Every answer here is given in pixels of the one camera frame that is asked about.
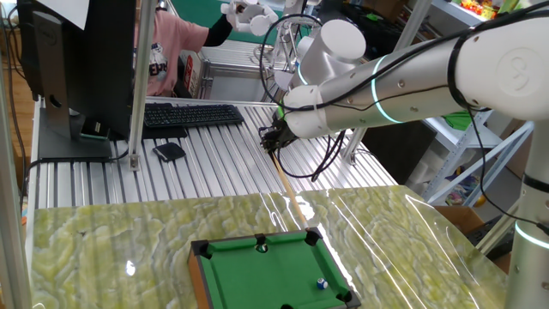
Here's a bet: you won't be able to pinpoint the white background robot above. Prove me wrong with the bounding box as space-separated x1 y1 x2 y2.
268 0 323 82

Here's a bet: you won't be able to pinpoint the dark panel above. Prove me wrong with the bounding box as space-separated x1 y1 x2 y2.
361 119 437 185

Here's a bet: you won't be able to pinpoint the black sleeved forearm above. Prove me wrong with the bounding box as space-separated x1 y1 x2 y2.
202 15 235 48

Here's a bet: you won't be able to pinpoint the white paper sheet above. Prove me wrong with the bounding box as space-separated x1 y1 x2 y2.
34 0 91 32

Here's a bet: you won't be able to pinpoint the mini pool table green felt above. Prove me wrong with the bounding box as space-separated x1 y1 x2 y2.
187 226 362 309

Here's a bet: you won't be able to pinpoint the colourful packages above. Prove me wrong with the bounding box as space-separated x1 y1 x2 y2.
461 0 533 21

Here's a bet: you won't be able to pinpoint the person in pink shirt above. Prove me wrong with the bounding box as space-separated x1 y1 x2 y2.
136 0 235 99

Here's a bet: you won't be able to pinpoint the wooden pool cue black handle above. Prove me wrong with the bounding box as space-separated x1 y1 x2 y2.
270 152 310 231

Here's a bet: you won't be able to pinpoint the black computer mouse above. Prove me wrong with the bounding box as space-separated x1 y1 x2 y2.
152 141 188 163

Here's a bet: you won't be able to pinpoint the white handheld device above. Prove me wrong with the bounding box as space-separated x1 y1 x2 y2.
220 0 280 38

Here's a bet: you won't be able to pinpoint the black device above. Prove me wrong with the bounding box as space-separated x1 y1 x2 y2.
465 214 516 261

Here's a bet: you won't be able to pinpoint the black computer monitor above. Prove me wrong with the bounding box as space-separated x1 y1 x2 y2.
16 0 138 162

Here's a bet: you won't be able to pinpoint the brown cardboard carton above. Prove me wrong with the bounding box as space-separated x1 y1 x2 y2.
499 119 533 179

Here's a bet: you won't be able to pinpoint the black hanging gripper cables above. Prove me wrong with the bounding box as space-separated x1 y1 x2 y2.
276 130 347 184

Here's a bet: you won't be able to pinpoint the white metal shelving rack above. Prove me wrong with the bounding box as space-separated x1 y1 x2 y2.
418 0 535 207

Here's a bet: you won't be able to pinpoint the black keyboard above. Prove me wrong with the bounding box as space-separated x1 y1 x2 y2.
142 101 245 130

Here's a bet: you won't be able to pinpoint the green board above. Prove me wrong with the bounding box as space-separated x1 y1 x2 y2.
171 0 275 46

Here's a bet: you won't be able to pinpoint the black monitor cable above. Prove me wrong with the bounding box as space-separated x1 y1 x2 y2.
19 148 130 207

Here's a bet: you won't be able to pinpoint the colourful toys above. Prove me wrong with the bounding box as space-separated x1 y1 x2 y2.
443 171 489 208

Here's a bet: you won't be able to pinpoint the open cardboard box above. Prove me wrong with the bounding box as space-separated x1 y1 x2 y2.
432 204 511 276

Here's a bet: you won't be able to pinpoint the green marble pattern mat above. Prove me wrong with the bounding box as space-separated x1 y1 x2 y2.
27 184 510 309

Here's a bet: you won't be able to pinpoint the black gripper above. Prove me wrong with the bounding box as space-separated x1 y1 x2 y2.
258 118 299 155

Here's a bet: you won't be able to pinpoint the black phone green case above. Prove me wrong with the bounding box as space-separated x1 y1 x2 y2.
79 116 112 142

